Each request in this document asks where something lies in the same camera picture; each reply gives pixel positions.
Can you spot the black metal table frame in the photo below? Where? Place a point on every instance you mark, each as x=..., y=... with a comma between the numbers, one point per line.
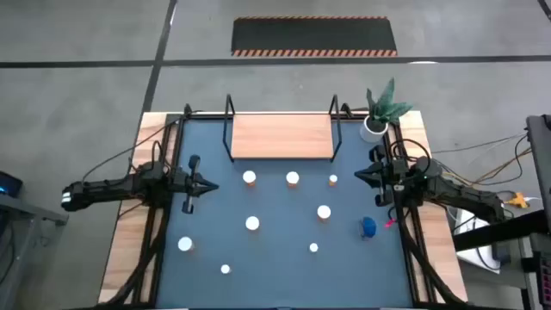
x=156, y=267

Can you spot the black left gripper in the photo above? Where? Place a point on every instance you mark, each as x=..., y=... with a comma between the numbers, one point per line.
x=183, y=185

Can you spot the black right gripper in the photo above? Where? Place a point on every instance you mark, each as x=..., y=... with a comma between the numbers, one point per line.
x=387, y=176

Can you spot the wooden shelf black metal frame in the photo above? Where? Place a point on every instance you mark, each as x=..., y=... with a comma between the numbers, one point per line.
x=282, y=135

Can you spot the slim pale yellow pill bottle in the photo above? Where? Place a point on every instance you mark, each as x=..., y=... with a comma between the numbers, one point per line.
x=313, y=247

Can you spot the black device with blue light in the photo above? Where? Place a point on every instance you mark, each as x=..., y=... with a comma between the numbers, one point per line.
x=10, y=183

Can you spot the device with coloured buttons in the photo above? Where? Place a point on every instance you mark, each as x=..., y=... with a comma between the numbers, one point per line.
x=546, y=275

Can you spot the blue medicine bottle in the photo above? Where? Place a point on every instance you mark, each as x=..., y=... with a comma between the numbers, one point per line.
x=368, y=227

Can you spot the black hazard-striped floor mat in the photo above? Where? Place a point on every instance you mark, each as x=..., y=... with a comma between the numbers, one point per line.
x=314, y=36

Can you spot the white cylinder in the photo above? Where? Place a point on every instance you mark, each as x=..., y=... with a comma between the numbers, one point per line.
x=292, y=177
x=185, y=244
x=323, y=212

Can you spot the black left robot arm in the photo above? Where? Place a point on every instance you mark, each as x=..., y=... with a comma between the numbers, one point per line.
x=107, y=189

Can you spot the white sheet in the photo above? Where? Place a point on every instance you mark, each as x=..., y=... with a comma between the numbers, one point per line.
x=471, y=254

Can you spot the blue-grey table mat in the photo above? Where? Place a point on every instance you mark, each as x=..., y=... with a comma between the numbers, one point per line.
x=258, y=249

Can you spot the large orange pill bottle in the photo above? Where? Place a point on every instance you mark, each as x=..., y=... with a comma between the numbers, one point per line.
x=252, y=223
x=249, y=177

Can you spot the snake plant in white pot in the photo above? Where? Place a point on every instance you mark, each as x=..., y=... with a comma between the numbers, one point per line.
x=379, y=118

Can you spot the grey metal cart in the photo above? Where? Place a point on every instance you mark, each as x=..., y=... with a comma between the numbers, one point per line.
x=26, y=211

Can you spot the yellow power adapter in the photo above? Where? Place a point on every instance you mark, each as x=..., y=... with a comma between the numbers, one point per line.
x=517, y=200

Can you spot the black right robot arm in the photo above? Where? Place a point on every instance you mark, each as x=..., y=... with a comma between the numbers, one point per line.
x=456, y=189

